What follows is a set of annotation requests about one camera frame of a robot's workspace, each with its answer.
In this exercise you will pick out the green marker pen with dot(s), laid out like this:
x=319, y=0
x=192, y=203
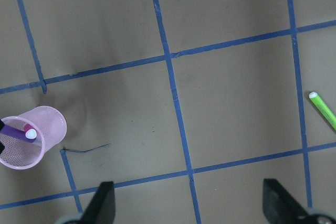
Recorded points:
x=322, y=107

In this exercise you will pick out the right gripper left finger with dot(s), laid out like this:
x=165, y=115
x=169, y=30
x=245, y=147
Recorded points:
x=101, y=209

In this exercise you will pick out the pink marker pen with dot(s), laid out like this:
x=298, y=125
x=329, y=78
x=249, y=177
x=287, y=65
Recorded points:
x=27, y=127

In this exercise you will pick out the pink mesh cup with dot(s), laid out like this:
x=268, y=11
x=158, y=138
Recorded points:
x=51, y=128

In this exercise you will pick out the purple marker pen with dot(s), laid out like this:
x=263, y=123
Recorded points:
x=29, y=136

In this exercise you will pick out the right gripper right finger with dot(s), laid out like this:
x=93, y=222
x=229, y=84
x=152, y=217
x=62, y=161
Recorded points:
x=279, y=206

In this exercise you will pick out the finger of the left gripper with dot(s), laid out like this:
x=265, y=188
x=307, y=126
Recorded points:
x=2, y=146

